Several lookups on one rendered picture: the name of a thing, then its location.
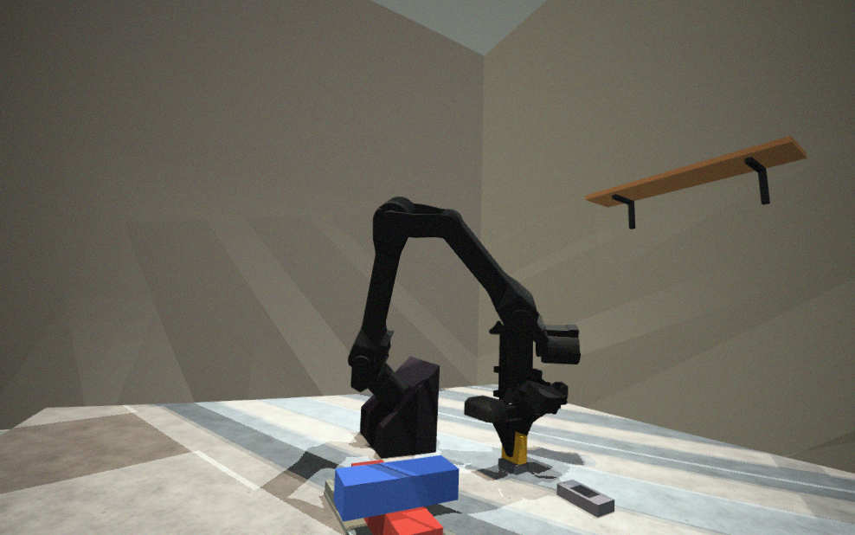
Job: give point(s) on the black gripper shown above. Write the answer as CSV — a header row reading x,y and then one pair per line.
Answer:
x,y
506,418

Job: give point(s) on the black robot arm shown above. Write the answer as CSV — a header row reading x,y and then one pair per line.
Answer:
x,y
393,223

